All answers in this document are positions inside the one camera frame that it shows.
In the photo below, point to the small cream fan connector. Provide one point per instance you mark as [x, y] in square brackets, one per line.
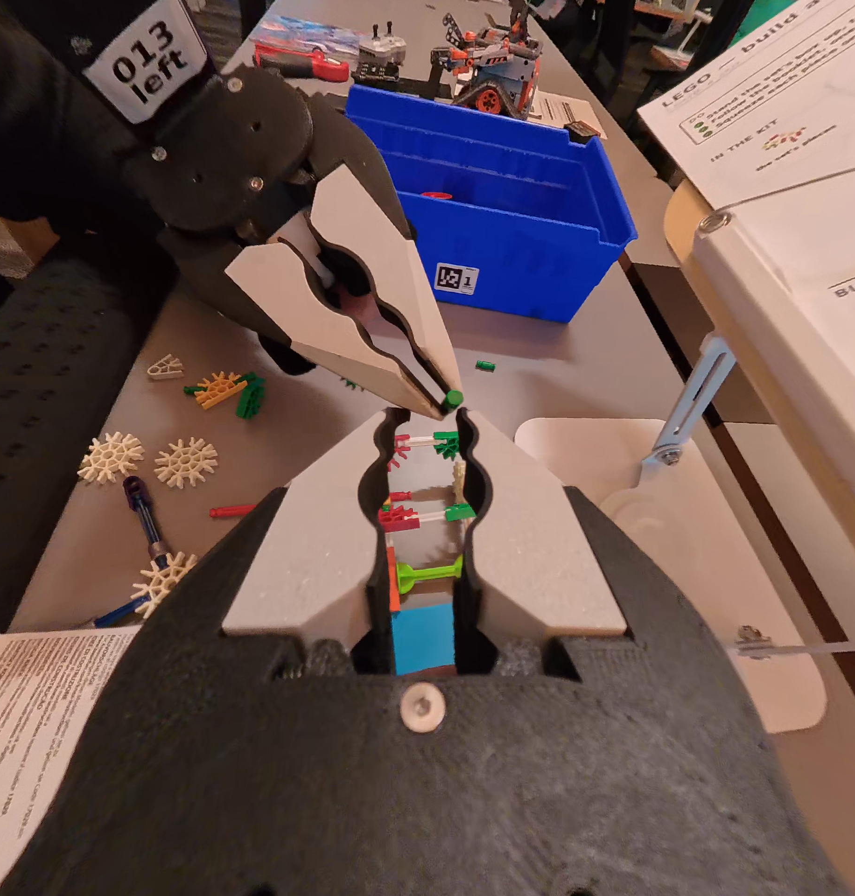
[163, 373]

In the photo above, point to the small grey control unit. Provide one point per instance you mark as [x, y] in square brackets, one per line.
[382, 52]

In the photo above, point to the yellow connector green rod assembly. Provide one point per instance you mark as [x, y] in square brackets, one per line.
[221, 393]

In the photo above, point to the red plastic wheel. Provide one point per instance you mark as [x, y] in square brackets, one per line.
[438, 195]

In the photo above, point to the blue plastic bin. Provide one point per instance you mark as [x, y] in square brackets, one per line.
[539, 280]

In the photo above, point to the multicolour toy construction model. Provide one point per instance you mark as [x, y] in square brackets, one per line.
[420, 640]

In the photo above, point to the black perforated chair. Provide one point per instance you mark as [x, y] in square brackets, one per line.
[49, 392]

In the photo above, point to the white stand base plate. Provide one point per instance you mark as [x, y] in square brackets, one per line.
[574, 448]

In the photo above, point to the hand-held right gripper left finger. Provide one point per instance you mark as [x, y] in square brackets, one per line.
[308, 560]

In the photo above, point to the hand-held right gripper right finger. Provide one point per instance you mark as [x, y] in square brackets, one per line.
[539, 560]

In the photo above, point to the small black object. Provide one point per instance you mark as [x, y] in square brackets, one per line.
[581, 129]

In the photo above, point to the white printed sheet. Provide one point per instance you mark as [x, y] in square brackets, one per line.
[564, 108]

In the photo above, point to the red black handheld tool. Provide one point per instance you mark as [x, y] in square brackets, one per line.
[308, 66]

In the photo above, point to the orange grey toy robot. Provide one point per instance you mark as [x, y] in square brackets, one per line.
[497, 63]

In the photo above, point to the blue rod snowflake assembly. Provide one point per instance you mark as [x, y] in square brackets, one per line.
[135, 492]

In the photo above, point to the white document stand board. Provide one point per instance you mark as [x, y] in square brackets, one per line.
[784, 329]

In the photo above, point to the colourful picture booklet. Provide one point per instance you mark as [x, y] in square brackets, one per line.
[294, 29]

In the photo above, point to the clear acrylic bracket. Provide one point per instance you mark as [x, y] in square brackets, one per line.
[651, 532]

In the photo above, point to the cream snowflake connector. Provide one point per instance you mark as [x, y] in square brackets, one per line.
[193, 463]
[118, 458]

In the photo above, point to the white instruction leaflet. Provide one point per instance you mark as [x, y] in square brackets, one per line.
[21, 714]

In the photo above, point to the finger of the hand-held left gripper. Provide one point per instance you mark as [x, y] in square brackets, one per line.
[294, 301]
[399, 280]

